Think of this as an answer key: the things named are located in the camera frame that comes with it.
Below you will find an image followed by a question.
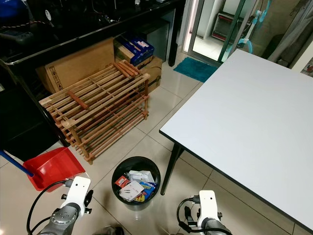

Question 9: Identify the red packet trash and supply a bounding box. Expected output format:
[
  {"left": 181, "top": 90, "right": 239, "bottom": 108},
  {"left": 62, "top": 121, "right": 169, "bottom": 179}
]
[{"left": 115, "top": 175, "right": 131, "bottom": 188}]

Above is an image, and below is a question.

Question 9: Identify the black round rubbish bin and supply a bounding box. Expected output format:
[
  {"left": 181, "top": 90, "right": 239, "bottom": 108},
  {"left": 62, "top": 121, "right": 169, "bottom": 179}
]
[{"left": 111, "top": 156, "right": 161, "bottom": 212}]

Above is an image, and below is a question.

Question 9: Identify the white paper trash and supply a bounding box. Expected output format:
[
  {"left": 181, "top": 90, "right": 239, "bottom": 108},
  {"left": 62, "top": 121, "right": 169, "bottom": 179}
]
[{"left": 119, "top": 182, "right": 145, "bottom": 203}]

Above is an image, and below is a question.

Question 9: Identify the white plastic bag trash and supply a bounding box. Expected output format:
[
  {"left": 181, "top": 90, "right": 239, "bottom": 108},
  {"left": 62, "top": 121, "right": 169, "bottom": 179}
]
[{"left": 124, "top": 169, "right": 155, "bottom": 185}]

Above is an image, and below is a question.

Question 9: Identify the blue yellow packet trash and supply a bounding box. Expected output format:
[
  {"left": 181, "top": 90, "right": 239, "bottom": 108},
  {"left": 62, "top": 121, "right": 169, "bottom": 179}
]
[{"left": 137, "top": 182, "right": 158, "bottom": 202}]

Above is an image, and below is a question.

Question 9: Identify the red plastic dustpan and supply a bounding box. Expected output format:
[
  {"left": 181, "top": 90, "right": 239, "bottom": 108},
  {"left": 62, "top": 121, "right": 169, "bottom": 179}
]
[{"left": 22, "top": 146, "right": 87, "bottom": 192}]

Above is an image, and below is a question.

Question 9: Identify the wooden slatted shoe rack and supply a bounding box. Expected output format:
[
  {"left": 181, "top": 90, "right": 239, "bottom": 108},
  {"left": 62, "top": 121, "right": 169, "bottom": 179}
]
[{"left": 39, "top": 59, "right": 150, "bottom": 165}]

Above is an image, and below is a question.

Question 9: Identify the black power strip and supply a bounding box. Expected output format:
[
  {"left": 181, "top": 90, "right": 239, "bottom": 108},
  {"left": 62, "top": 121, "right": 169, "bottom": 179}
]
[{"left": 0, "top": 28, "right": 40, "bottom": 43}]

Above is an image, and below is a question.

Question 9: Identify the large brown cardboard box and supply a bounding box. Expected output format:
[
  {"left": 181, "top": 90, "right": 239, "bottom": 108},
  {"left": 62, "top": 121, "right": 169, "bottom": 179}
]
[{"left": 36, "top": 38, "right": 116, "bottom": 94}]

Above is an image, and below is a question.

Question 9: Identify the blue bag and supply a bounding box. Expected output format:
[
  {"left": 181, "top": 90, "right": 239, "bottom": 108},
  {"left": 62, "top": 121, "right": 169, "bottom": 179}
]
[{"left": 0, "top": 0, "right": 28, "bottom": 28}]

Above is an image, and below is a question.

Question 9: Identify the black glossy desk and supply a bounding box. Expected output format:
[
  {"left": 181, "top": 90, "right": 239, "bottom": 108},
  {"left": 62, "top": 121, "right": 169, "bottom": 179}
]
[{"left": 0, "top": 0, "right": 187, "bottom": 148}]

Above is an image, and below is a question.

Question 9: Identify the blue printed carton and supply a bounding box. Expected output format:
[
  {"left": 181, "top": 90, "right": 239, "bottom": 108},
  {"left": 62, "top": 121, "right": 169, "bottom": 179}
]
[{"left": 116, "top": 33, "right": 155, "bottom": 67}]

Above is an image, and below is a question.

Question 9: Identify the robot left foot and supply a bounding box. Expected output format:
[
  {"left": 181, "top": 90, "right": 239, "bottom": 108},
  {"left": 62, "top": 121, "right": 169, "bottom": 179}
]
[{"left": 92, "top": 225, "right": 126, "bottom": 235}]

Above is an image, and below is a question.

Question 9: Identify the small brown cardboard box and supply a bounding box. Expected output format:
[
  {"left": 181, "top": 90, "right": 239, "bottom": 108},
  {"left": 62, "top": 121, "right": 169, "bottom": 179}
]
[{"left": 114, "top": 44, "right": 163, "bottom": 93}]

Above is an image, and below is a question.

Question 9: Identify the black table leg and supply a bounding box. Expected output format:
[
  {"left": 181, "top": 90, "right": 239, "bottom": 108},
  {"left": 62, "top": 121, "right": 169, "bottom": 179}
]
[{"left": 159, "top": 141, "right": 186, "bottom": 196}]

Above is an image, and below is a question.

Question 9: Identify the teal floor mat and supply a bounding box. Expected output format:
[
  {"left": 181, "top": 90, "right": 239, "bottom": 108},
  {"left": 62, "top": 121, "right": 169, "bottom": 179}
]
[{"left": 173, "top": 56, "right": 219, "bottom": 83}]

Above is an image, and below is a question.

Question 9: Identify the glass sliding door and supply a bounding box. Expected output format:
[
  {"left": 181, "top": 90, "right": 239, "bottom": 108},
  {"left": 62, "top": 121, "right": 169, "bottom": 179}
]
[{"left": 180, "top": 0, "right": 260, "bottom": 62}]

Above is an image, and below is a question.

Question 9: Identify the red white box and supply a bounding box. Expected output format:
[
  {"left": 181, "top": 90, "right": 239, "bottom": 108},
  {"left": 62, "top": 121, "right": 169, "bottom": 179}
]
[{"left": 211, "top": 10, "right": 236, "bottom": 40}]

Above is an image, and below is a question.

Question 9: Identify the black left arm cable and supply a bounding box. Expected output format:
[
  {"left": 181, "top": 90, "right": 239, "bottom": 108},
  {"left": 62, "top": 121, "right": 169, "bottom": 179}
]
[{"left": 26, "top": 180, "right": 74, "bottom": 235}]

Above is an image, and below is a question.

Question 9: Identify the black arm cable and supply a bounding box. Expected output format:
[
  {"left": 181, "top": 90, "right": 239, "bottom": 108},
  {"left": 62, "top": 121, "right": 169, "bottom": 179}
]
[
  {"left": 177, "top": 195, "right": 201, "bottom": 234},
  {"left": 26, "top": 180, "right": 74, "bottom": 235}
]

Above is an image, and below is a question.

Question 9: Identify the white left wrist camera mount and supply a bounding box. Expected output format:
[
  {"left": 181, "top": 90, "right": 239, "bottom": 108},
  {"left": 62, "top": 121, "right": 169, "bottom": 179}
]
[{"left": 66, "top": 176, "right": 93, "bottom": 212}]

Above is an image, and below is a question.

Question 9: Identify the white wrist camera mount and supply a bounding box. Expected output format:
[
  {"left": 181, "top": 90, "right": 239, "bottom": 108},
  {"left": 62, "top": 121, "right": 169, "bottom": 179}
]
[
  {"left": 66, "top": 176, "right": 93, "bottom": 212},
  {"left": 198, "top": 190, "right": 219, "bottom": 228}
]

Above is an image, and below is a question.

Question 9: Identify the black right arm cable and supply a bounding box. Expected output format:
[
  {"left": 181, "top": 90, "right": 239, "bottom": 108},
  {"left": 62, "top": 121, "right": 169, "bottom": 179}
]
[{"left": 177, "top": 195, "right": 201, "bottom": 234}]

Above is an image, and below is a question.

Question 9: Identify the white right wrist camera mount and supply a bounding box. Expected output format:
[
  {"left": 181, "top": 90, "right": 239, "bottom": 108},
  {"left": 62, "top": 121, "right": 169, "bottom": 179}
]
[{"left": 198, "top": 190, "right": 219, "bottom": 228}]

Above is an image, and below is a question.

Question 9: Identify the teal hose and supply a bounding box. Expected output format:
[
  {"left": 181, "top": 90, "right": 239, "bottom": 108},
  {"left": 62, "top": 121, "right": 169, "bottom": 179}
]
[{"left": 237, "top": 0, "right": 272, "bottom": 55}]

